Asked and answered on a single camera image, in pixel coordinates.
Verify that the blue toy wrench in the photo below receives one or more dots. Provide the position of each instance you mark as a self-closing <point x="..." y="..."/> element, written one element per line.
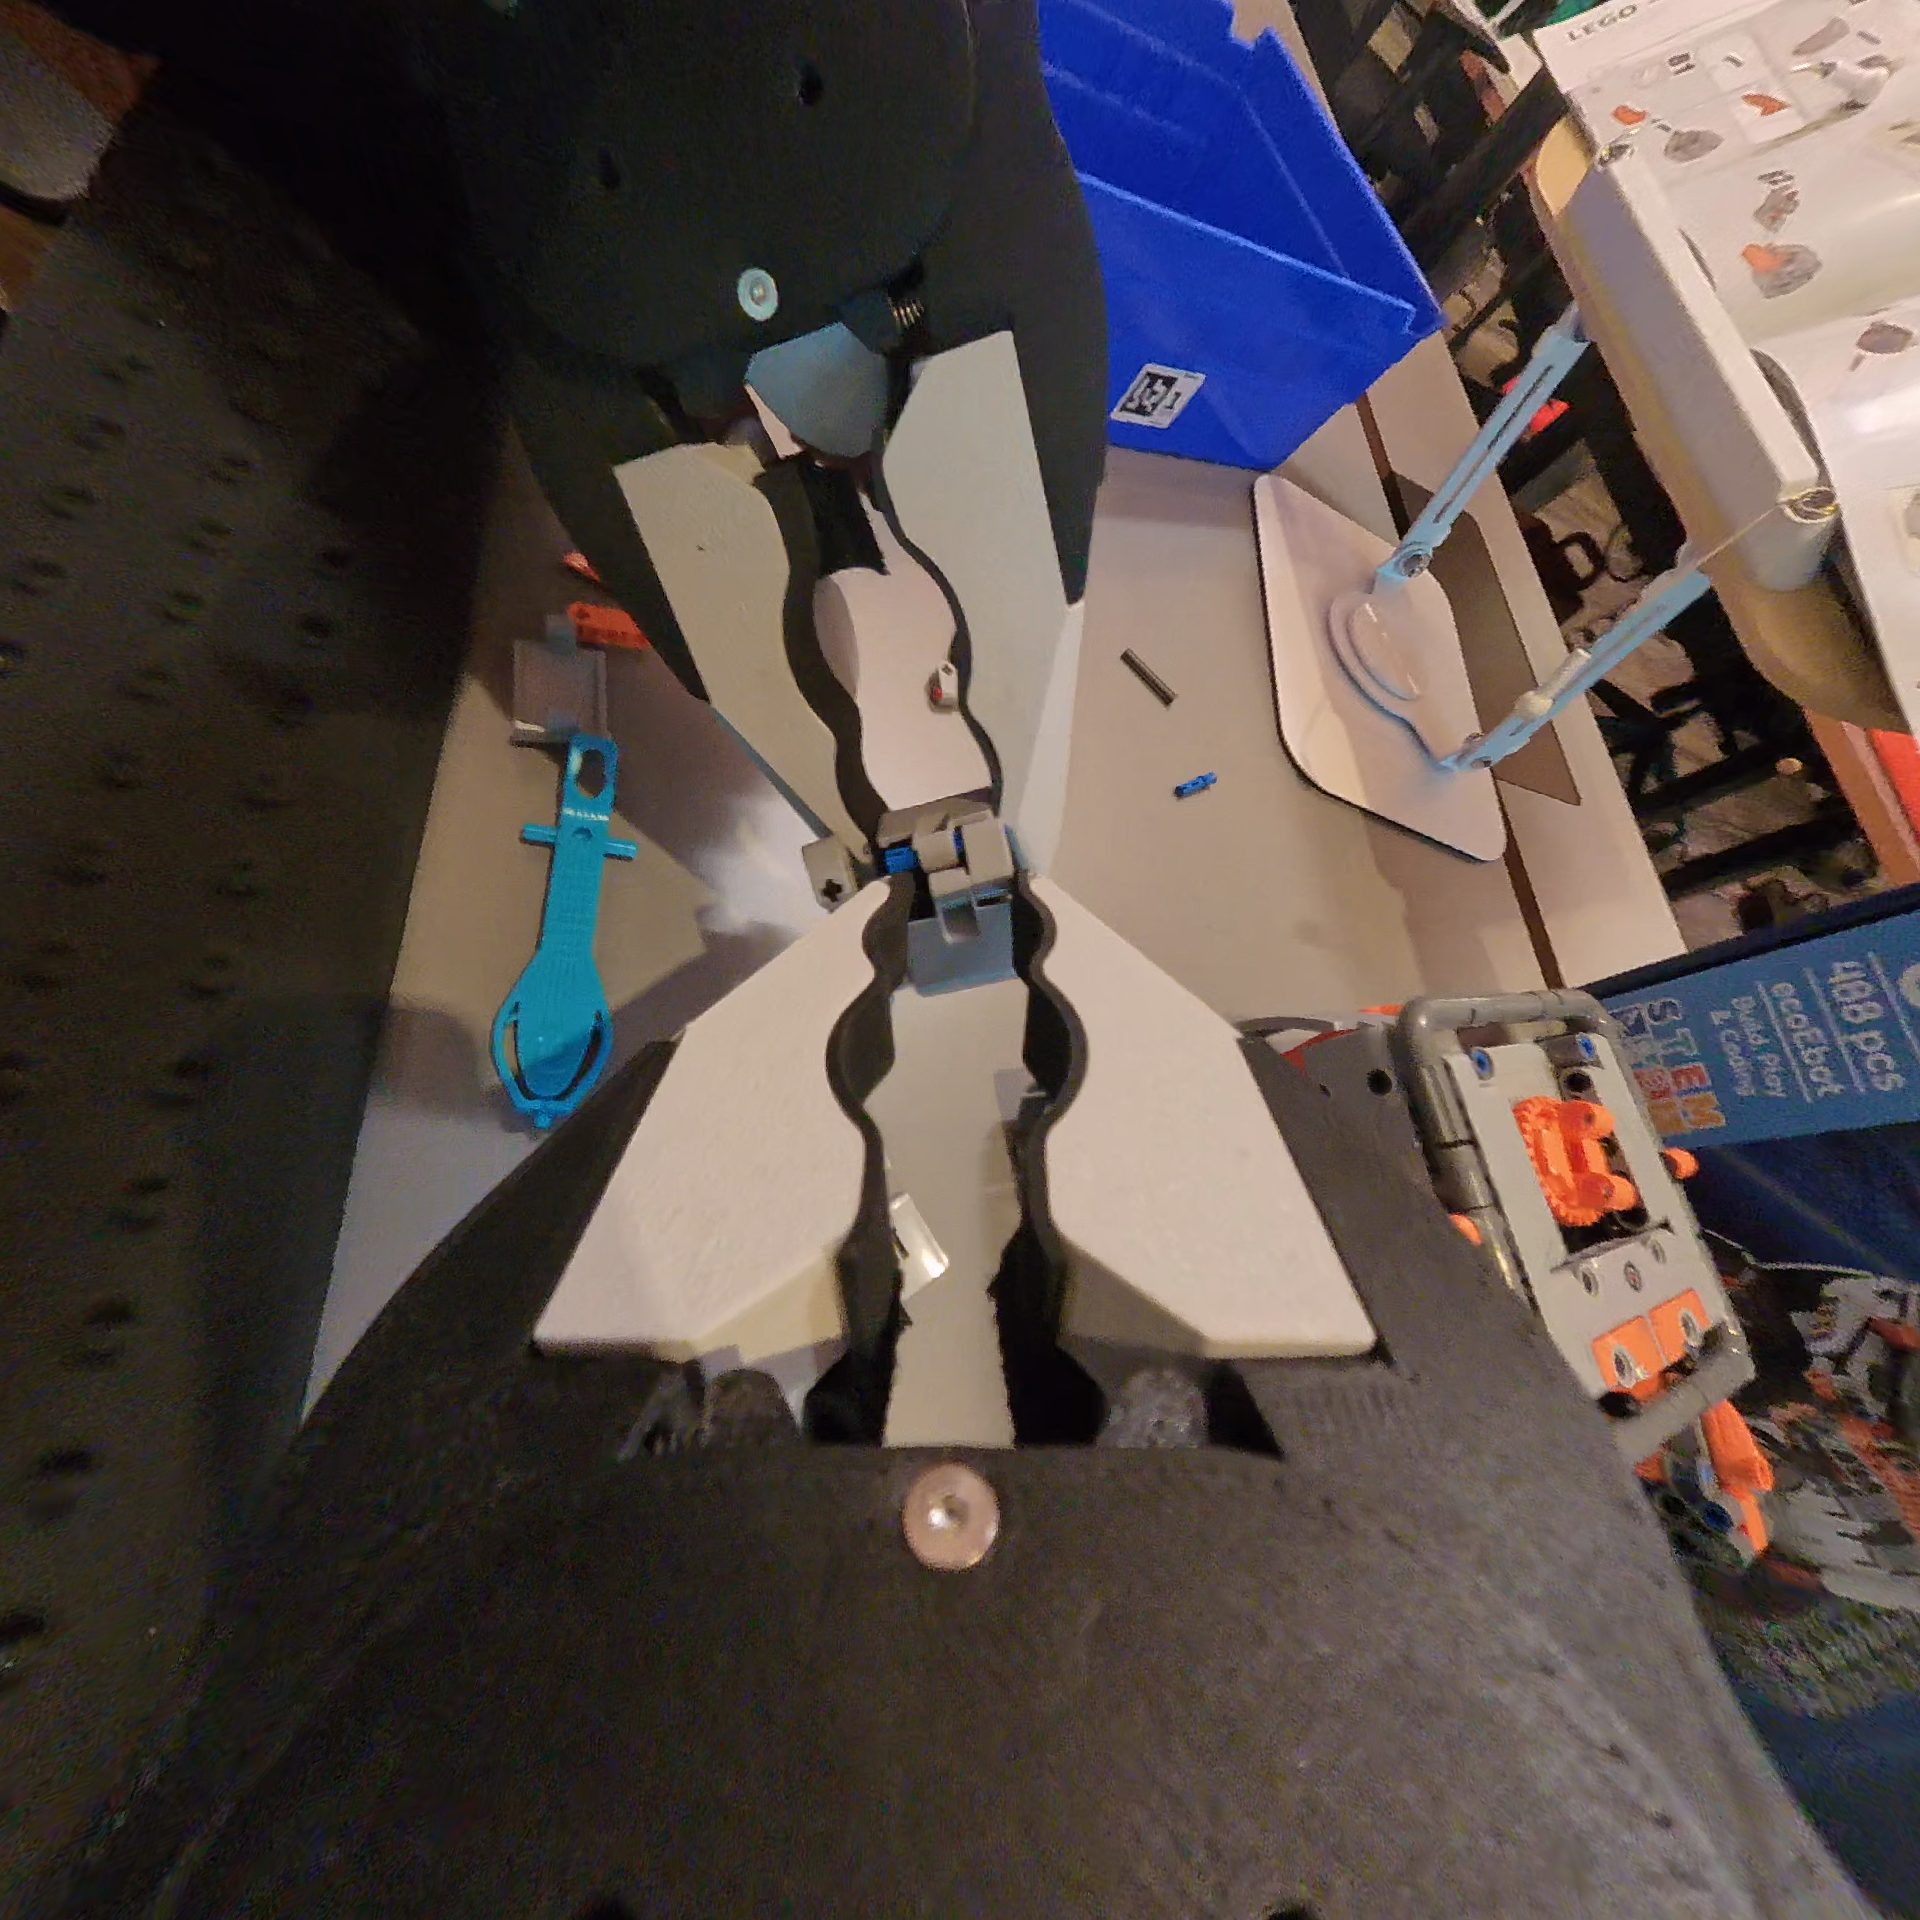
<point x="572" y="961"/>

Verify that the blue plastic bin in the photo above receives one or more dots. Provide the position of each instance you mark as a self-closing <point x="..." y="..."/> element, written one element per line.
<point x="1231" y="211"/>

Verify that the blue robot kit box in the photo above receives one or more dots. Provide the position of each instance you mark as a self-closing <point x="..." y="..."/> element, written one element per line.
<point x="1802" y="1200"/>

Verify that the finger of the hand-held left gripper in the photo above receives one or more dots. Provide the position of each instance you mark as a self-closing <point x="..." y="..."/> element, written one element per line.
<point x="1007" y="540"/>
<point x="722" y="585"/>

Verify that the light grey toy block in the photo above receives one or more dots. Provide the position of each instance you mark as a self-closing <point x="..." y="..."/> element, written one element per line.
<point x="957" y="914"/>

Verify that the small black toy pin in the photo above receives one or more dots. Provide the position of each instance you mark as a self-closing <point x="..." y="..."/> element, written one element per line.
<point x="1145" y="675"/>

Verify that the instruction booklet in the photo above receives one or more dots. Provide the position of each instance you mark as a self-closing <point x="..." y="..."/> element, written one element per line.
<point x="1773" y="182"/>

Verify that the small orange toy pin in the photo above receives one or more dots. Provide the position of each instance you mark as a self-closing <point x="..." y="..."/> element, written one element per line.
<point x="602" y="624"/>

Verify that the grey orange tracked toy robot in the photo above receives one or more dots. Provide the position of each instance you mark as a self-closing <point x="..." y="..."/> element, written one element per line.
<point x="1562" y="1200"/>

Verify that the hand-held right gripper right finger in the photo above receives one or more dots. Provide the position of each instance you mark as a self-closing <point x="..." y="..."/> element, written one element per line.
<point x="1218" y="1200"/>

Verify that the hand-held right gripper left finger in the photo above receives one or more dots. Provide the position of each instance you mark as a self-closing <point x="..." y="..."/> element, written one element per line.
<point x="708" y="1200"/>

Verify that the black perforated mat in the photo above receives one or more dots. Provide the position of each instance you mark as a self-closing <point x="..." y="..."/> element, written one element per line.
<point x="212" y="902"/>

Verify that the white book stand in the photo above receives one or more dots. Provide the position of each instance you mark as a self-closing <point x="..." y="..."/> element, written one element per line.
<point x="1442" y="660"/>

